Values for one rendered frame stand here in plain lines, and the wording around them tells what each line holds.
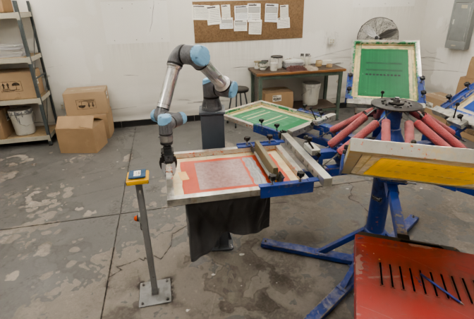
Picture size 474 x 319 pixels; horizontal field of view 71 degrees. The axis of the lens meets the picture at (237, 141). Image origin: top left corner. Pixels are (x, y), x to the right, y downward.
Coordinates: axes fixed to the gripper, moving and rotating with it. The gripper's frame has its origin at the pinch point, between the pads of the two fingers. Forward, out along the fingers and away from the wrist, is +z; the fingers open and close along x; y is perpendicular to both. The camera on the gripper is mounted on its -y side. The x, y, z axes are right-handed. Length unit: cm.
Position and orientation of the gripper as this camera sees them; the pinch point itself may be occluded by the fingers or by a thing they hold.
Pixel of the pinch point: (168, 174)
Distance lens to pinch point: 198.7
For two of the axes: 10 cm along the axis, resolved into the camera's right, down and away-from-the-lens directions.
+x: -9.8, 0.8, -2.0
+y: -2.1, -3.8, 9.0
